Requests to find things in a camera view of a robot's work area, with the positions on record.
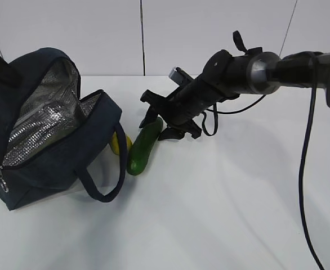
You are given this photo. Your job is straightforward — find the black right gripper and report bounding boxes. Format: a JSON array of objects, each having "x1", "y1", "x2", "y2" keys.
[{"x1": 139, "y1": 90, "x2": 202, "y2": 141}]

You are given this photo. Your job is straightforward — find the green cucumber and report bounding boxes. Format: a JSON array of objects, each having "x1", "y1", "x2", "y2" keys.
[{"x1": 127, "y1": 117, "x2": 163, "y2": 176}]

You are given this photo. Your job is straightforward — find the yellow lemon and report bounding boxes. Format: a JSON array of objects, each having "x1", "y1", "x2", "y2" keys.
[{"x1": 109, "y1": 132, "x2": 133, "y2": 156}]

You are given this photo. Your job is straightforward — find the navy blue insulated lunch bag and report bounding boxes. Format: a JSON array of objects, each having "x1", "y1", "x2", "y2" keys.
[{"x1": 0, "y1": 48, "x2": 127, "y2": 210}]

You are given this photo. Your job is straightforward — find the glass container with green lid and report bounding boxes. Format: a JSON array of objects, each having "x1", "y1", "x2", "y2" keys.
[{"x1": 31, "y1": 130, "x2": 69, "y2": 155}]

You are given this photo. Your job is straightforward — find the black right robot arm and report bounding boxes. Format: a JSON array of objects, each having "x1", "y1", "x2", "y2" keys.
[{"x1": 140, "y1": 31, "x2": 330, "y2": 140}]

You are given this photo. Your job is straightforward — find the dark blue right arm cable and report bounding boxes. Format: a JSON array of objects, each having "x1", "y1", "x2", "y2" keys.
[{"x1": 200, "y1": 53, "x2": 328, "y2": 270}]

